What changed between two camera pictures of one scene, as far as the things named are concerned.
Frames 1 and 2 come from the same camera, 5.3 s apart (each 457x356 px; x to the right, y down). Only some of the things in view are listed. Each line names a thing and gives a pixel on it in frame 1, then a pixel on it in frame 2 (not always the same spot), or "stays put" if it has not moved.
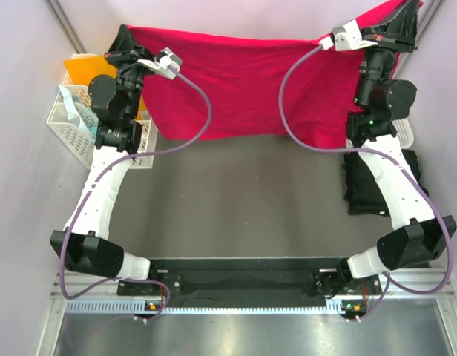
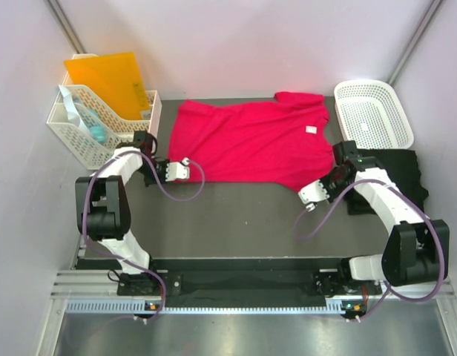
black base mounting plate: x=246 y=282 stays put
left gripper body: x=130 y=77 to x=149 y=175
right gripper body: x=376 y=66 to x=333 y=185
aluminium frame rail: x=426 y=287 stays put
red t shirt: x=303 y=92 to x=284 y=140
